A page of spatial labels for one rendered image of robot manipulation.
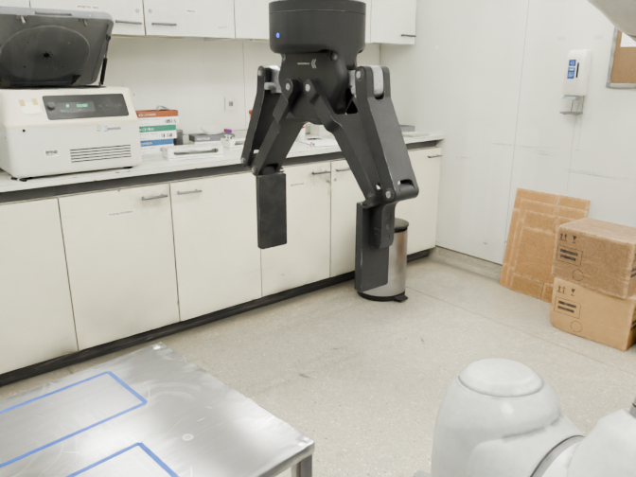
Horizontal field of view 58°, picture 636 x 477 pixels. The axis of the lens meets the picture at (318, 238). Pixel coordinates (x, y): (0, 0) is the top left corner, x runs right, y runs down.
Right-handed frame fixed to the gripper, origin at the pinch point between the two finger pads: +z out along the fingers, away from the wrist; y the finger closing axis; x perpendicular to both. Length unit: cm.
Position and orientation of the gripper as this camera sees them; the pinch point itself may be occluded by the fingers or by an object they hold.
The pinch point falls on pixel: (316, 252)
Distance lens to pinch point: 49.4
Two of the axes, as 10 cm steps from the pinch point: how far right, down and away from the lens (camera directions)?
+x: -7.8, 1.8, -6.0
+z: 0.0, 9.6, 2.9
